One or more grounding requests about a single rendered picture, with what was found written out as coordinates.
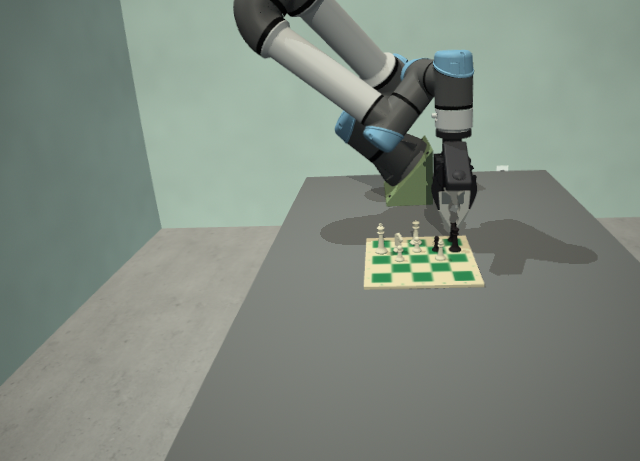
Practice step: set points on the green and cream chessboard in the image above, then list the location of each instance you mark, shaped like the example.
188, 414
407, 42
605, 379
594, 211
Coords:
420, 270

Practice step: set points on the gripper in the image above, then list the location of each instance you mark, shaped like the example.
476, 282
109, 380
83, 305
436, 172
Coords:
441, 197

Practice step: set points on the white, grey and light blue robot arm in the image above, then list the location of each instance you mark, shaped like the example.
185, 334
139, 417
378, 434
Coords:
378, 107

